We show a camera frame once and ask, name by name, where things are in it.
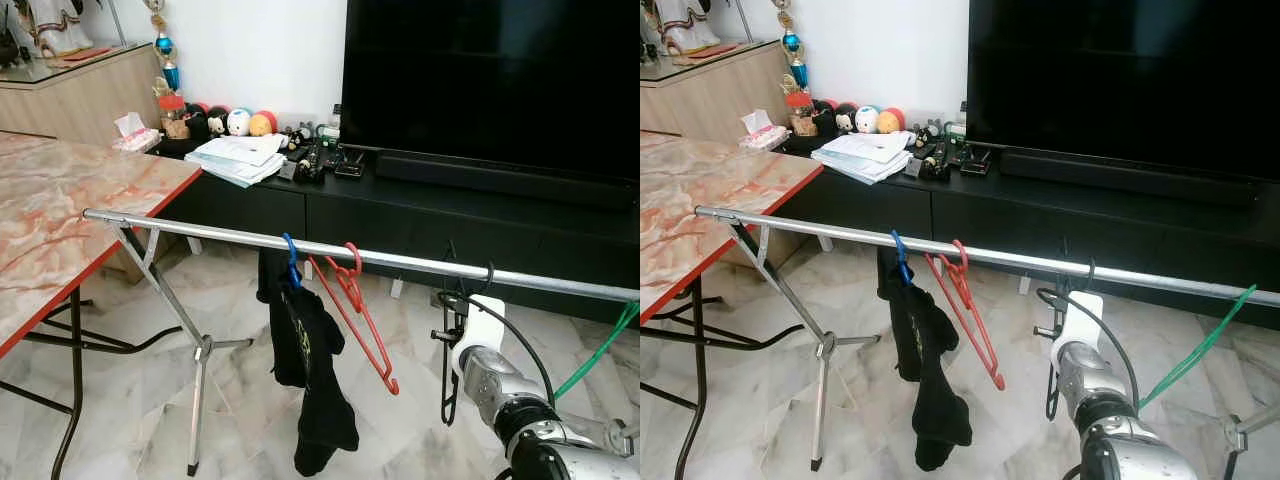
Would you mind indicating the red plastic clothes hanger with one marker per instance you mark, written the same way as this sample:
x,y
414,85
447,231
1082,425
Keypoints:
x,y
998,380
392,385

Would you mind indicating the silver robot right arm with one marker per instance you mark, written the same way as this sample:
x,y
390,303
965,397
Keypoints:
x,y
560,440
1130,450

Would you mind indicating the green clothes hanger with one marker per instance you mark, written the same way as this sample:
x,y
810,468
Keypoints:
x,y
595,352
1195,350

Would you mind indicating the blue clothes hanger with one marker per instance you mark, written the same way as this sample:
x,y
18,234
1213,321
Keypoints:
x,y
901,260
292,262

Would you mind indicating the silver metal clothes rack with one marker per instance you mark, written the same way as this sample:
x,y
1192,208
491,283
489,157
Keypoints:
x,y
400,260
1000,257

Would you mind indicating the black low tv console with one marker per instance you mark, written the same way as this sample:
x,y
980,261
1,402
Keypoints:
x,y
420,225
1050,225

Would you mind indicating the black t-shirt with logo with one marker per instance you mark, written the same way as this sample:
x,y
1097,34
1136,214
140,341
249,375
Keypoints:
x,y
310,370
930,370

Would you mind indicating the black soundbar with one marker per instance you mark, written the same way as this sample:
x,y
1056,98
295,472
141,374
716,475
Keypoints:
x,y
500,180
1130,178

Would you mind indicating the clear plastic bottle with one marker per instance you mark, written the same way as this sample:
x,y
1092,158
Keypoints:
x,y
334,120
960,118

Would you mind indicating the stack of white papers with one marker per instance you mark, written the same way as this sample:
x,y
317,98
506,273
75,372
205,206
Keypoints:
x,y
860,158
235,160

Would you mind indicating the black flat television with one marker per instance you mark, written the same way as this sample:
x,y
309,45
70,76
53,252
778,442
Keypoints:
x,y
1110,80
480,80

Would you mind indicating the orange round toy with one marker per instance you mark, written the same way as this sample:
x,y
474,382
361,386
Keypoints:
x,y
890,120
263,122

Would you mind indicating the white round toy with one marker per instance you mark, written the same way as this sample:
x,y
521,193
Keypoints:
x,y
238,121
867,120

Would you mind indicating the marble-pattern folding table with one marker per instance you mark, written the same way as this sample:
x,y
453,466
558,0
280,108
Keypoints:
x,y
60,220
700,210

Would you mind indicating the black plush toy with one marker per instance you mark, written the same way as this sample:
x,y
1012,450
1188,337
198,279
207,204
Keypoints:
x,y
216,124
845,122

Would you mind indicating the red-lidded jar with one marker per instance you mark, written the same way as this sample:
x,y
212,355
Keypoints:
x,y
175,118
800,116

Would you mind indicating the pink tissue pack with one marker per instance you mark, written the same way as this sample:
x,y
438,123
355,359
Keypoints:
x,y
762,135
135,138

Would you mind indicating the blue and gold trophy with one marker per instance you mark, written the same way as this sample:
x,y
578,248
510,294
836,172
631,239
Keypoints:
x,y
793,68
168,70

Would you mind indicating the white porcelain figurine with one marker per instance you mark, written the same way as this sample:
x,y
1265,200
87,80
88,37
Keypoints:
x,y
688,24
60,25

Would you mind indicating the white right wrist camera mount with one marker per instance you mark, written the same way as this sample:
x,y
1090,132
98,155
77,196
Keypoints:
x,y
483,325
1082,320

